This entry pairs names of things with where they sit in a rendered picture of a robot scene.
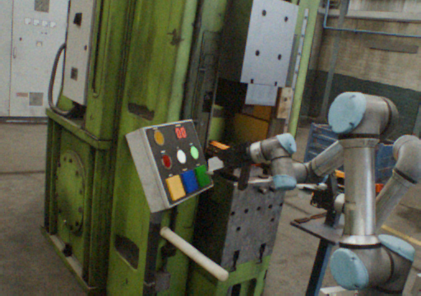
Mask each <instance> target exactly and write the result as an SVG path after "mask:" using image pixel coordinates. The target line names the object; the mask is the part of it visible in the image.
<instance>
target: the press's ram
mask: <svg viewBox="0 0 421 296"><path fill-rule="evenodd" d="M297 13H298V6H296V5H294V4H292V3H289V2H285V1H282V0H230V4H229V14H228V19H227V29H226V34H225V39H224V48H223V53H222V58H221V64H220V74H219V77H220V78H224V79H228V80H231V81H236V82H242V83H251V84H258V85H266V86H280V87H285V83H286V75H287V71H288V67H289V60H290V51H291V48H292V43H293V40H294V28H295V25H296V20H297Z"/></svg>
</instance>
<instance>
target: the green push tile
mask: <svg viewBox="0 0 421 296"><path fill-rule="evenodd" d="M194 170H195V173H196V176H197V180H198V182H199V185H200V187H204V186H205V185H208V184H210V183H211V182H210V179H209V177H208V175H207V174H205V172H206V167H205V165H202V166H200V167H198V168H195V169H194Z"/></svg>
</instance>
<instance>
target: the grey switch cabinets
mask: <svg viewBox="0 0 421 296"><path fill-rule="evenodd" d="M68 1H69V0H0V123H18V122H32V123H47V122H48V115H47V114H46V115H45V108H50V106H49V102H48V89H49V82H50V78H51V75H52V70H53V64H54V60H55V58H56V55H57V52H58V50H59V48H60V46H61V45H62V44H63V43H64V42H65V30H66V28H67V5H68ZM63 55H64V49H63V51H62V53H61V56H60V58H59V61H58V67H57V71H56V76H55V80H54V85H53V97H52V98H53V104H54V105H55V106H56V103H57V99H58V94H59V91H60V87H61V84H62V61H63Z"/></svg>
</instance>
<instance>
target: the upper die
mask: <svg viewBox="0 0 421 296"><path fill-rule="evenodd" d="M277 89H278V86H266V85H258V84H251V83H242V82H236V81H231V80H228V79H224V78H220V77H219V79H218V84H217V89H216V96H219V97H222V98H225V99H230V100H233V101H236V102H239V103H242V104H256V105H271V106H275V97H276V93H277Z"/></svg>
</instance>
